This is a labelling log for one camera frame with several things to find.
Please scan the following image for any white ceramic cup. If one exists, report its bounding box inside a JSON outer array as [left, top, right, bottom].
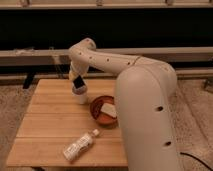
[[72, 86, 88, 105]]

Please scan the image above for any long grey rail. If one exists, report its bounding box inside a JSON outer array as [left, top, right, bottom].
[[0, 47, 213, 66]]

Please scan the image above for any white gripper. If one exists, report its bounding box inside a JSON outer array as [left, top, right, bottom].
[[69, 62, 89, 83]]

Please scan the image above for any black cable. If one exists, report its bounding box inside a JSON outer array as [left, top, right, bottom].
[[179, 152, 213, 171]]

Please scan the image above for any black eraser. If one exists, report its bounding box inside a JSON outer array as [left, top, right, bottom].
[[73, 76, 85, 88]]

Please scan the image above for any wooden table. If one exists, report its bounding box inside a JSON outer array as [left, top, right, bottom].
[[7, 79, 127, 168]]

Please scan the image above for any white sponge block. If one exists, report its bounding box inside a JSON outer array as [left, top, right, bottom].
[[101, 103, 117, 118]]

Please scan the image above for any white plastic bottle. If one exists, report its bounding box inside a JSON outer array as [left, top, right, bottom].
[[63, 129, 100, 161]]

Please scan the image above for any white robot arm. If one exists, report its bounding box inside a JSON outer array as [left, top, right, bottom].
[[68, 38, 183, 171]]

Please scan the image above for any brown ceramic bowl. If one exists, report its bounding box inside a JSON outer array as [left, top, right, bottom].
[[90, 95, 118, 127]]

